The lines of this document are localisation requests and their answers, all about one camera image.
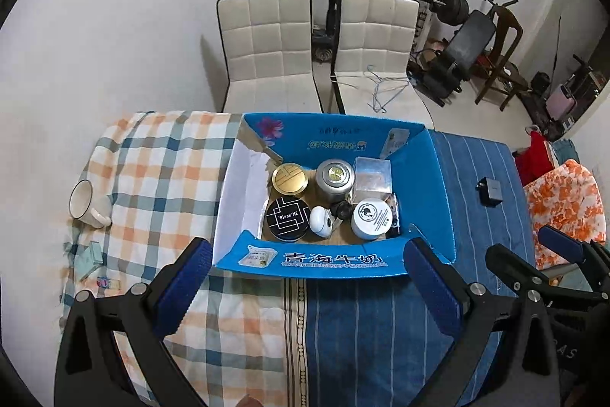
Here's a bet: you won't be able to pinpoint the grey power charger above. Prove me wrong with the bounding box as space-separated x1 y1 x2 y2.
475 177 504 208

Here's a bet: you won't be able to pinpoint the white earbuds case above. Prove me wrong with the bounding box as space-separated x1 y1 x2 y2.
309 206 333 239

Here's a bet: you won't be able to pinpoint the orange floral blanket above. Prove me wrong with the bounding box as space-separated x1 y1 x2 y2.
524 159 607 270

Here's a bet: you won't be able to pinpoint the red cloth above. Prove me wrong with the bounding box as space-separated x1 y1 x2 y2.
513 130 554 186

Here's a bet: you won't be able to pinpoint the pink suitcase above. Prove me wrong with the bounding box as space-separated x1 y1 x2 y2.
546 84 577 121

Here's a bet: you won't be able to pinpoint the blue striped cloth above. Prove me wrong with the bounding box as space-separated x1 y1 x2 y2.
304 132 536 406

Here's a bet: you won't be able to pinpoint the white round jar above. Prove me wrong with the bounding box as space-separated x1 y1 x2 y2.
350 198 394 241

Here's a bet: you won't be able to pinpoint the white ceramic mug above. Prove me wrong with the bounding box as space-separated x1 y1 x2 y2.
68 179 112 229

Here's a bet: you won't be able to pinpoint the clear plastic box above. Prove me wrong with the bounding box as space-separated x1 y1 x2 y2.
353 157 393 203

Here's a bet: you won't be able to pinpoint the keys with black fob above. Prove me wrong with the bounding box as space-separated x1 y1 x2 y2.
330 199 355 229

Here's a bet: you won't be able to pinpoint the brown wooden chair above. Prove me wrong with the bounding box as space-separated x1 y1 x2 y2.
472 0 528 111

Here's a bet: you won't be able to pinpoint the plaid checkered cloth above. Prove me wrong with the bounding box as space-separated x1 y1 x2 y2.
60 111 307 406

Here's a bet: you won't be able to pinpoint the silver round tin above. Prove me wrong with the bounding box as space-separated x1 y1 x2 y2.
315 159 355 203

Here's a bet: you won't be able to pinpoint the blue cardboard milk box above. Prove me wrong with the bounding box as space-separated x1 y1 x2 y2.
213 113 456 279

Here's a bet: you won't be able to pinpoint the black weight bench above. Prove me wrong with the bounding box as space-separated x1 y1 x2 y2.
416 10 495 108

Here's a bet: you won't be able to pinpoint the black round cushion compact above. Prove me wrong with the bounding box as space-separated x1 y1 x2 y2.
265 196 311 243

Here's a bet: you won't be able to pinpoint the gold round tin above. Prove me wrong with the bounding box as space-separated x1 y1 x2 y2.
271 162 309 197

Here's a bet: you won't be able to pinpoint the right white padded chair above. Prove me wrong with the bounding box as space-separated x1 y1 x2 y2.
331 0 434 129

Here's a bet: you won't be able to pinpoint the white padded chair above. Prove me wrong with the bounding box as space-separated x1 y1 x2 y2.
216 0 323 114
331 0 434 129

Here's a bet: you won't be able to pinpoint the left white padded chair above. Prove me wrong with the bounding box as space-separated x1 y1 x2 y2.
216 0 323 114

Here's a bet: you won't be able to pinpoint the blue wire hanger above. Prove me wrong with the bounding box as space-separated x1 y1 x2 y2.
365 65 411 114

